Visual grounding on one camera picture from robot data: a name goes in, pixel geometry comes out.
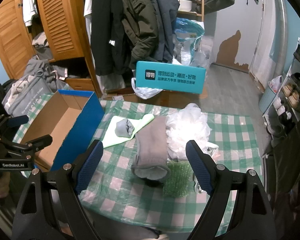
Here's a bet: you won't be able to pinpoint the green sparkly scrub cloth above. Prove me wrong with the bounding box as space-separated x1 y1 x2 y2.
162 161 193 198

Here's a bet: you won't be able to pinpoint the small grey sock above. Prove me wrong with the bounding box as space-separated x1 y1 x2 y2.
115 118 135 138

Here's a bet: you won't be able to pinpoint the white mesh bath pouf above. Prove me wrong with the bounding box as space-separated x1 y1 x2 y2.
166 103 219 161

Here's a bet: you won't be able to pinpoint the grey towel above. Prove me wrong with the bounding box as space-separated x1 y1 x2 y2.
131 115 170 182

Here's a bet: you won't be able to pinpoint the person's left hand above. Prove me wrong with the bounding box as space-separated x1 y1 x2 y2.
0 172 11 198

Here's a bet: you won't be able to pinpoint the blue cardboard box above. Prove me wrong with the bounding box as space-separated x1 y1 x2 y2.
15 90 104 172

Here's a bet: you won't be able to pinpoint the shoe rack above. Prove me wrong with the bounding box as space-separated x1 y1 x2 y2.
262 38 300 146

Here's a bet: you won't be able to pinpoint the wooden louvered wardrobe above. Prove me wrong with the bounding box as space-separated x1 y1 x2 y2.
0 0 102 96

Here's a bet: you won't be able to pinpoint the light blue bin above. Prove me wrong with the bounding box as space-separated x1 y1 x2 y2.
258 86 276 114

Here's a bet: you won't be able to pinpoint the black hanging coat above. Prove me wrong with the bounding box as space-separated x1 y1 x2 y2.
90 0 132 76

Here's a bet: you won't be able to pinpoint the olive hanging jacket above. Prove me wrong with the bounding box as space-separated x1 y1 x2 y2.
122 0 159 70

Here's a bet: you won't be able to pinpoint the blue white plastic bag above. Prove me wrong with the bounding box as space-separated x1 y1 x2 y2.
172 17 205 66

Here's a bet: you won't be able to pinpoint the dark blue hanging jacket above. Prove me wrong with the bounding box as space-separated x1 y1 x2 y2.
151 0 180 63

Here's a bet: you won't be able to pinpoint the wooden shelf unit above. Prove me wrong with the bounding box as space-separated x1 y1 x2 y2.
178 0 204 22

